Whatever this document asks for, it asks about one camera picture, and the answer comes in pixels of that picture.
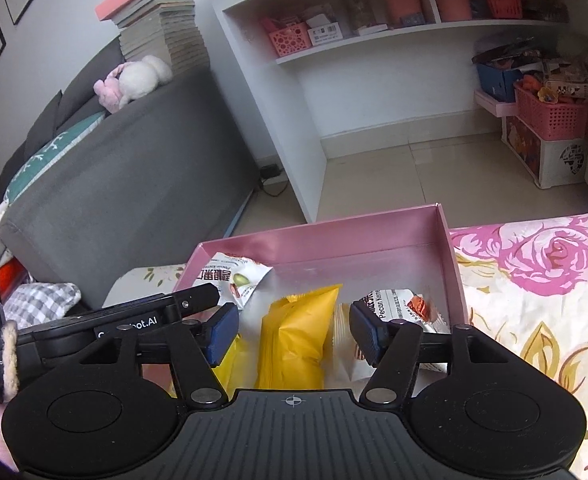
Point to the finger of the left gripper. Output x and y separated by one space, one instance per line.
148 312

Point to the white storage box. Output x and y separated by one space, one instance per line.
549 163

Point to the teal pillow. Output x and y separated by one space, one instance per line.
50 154

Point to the white bookshelf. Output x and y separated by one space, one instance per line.
389 120

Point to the yellow blue-label packet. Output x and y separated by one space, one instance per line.
231 364

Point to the grey sofa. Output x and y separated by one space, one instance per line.
143 187

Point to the pink snack box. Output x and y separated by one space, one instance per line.
406 248

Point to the red small basket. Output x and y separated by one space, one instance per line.
505 9

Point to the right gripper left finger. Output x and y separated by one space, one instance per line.
192 339

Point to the blue storage bin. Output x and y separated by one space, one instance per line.
498 83

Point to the pink white plush toy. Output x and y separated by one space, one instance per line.
131 81

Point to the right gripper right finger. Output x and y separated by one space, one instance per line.
383 341

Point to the white green carton packet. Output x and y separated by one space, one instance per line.
235 278

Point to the pink plastic basket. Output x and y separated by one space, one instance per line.
551 122

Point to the power strip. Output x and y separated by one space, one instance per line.
272 174

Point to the stack of books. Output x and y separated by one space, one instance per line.
163 28

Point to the large yellow snack bag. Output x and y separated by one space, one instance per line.
292 340

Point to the grey checkered cushion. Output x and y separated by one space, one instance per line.
38 303

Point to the white pecan kernel packet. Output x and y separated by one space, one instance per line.
348 362

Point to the floral tablecloth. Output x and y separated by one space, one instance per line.
525 284

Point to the small pink lattice basket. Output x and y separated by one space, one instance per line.
289 40

